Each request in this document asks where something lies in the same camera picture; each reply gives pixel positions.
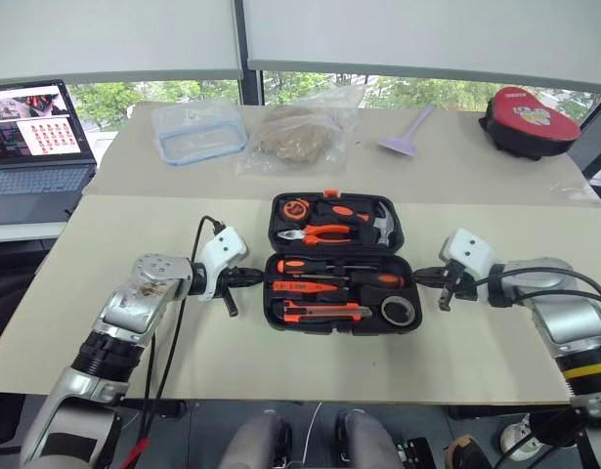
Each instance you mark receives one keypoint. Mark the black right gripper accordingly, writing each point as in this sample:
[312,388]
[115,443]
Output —
[461,285]

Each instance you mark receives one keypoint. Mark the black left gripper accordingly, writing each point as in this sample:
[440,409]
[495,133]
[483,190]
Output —
[227,281]

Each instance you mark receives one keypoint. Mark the orange tester screwdriver pen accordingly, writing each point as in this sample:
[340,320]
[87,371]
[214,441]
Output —
[300,285]

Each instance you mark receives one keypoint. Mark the black electrical tape roll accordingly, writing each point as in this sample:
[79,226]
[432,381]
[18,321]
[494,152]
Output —
[384,310]

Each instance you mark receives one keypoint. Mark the black tool case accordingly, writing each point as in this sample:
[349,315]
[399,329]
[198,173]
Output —
[280,327]

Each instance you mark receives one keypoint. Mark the orange black utility knife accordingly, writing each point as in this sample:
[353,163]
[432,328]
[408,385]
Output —
[319,312]

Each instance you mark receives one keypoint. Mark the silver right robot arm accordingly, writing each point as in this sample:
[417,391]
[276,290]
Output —
[569,322]

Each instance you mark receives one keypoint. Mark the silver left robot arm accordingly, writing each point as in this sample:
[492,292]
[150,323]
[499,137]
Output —
[134,298]

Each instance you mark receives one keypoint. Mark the orange black tape measure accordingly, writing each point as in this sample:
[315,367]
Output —
[294,210]

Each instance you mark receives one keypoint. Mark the beige table cover sheet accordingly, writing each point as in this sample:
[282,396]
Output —
[427,178]
[231,361]

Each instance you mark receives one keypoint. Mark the purple plastic scraper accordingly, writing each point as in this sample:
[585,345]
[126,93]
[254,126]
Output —
[400,146]

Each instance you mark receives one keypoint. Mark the clear bag of brown material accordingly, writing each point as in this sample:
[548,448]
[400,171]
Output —
[290,141]

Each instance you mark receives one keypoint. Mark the grey rounded shape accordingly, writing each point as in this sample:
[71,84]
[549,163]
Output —
[368,439]
[256,439]

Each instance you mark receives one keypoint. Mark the clear container with blue rim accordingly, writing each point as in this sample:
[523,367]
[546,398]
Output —
[197,124]

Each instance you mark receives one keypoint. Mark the white sneaker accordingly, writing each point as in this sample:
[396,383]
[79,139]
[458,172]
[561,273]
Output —
[515,435]

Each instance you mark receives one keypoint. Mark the red heart-shaped cushion bag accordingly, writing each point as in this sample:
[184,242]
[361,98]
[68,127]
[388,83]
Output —
[529,117]

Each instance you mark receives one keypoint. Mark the dark grey open laptop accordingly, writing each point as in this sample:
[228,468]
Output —
[590,132]

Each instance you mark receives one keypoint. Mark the white side desk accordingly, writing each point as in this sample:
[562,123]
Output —
[21,233]

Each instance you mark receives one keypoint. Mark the open laptop with lit screen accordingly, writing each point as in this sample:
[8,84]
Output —
[36,181]

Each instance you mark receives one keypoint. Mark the white roller blind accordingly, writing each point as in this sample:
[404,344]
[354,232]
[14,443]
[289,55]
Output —
[427,34]
[109,34]

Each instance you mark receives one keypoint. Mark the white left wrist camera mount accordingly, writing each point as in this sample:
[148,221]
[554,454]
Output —
[227,246]

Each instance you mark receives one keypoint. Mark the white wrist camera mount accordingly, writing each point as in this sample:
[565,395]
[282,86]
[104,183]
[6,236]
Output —
[227,246]
[468,249]

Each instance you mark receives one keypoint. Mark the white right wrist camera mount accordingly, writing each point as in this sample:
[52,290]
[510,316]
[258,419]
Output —
[468,249]

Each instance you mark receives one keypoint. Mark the black table frame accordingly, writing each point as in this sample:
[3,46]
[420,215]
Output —
[173,408]

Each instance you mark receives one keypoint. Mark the small black metal bracket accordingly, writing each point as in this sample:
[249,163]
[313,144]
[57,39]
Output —
[415,454]

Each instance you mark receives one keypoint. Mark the dark window frame pillar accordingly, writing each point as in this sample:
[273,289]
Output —
[251,88]

